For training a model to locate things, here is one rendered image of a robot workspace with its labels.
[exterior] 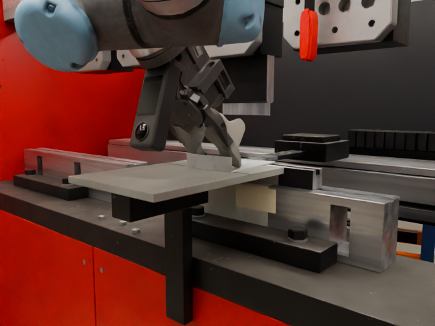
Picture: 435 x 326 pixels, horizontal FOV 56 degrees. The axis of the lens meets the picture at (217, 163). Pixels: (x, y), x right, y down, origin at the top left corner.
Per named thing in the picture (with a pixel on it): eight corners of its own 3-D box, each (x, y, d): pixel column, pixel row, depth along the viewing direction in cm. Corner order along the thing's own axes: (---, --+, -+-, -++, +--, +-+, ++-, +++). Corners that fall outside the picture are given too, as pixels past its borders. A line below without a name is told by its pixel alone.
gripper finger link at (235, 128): (267, 143, 62) (231, 97, 58) (248, 171, 59) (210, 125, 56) (252, 145, 65) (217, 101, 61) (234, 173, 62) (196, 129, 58)
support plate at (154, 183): (68, 183, 56) (67, 175, 56) (200, 163, 76) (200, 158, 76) (153, 203, 44) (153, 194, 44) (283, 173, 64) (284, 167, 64)
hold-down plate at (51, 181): (13, 185, 115) (12, 174, 115) (32, 182, 119) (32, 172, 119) (68, 201, 96) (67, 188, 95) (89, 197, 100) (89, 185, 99)
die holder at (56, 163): (24, 180, 122) (22, 149, 121) (44, 178, 127) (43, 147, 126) (127, 207, 90) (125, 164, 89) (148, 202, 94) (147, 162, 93)
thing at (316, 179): (212, 175, 74) (212, 159, 74) (223, 173, 76) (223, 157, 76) (312, 190, 61) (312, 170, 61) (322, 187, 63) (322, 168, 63)
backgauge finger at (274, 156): (229, 165, 77) (229, 138, 76) (300, 153, 96) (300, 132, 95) (284, 172, 69) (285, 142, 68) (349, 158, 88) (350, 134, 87)
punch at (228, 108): (219, 114, 72) (219, 59, 71) (226, 114, 74) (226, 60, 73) (266, 115, 66) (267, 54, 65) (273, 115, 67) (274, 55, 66)
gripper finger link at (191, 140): (223, 143, 69) (210, 101, 62) (204, 169, 66) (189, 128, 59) (208, 138, 70) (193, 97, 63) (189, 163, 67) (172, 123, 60)
